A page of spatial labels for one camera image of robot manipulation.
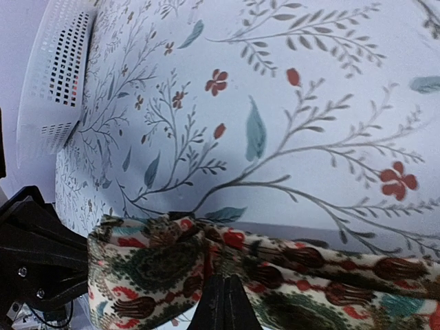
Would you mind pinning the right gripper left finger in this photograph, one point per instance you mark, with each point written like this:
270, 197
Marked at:
209, 314

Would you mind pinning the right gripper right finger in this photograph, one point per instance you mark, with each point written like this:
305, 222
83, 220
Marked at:
239, 314

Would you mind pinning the cream floral paisley tie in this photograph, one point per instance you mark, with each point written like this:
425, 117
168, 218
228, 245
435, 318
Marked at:
145, 273

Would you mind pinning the floral patterned table mat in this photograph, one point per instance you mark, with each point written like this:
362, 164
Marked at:
312, 121

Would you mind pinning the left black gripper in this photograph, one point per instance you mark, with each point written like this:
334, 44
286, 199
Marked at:
31, 236

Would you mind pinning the white perforated plastic basket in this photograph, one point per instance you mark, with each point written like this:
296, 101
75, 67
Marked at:
52, 94

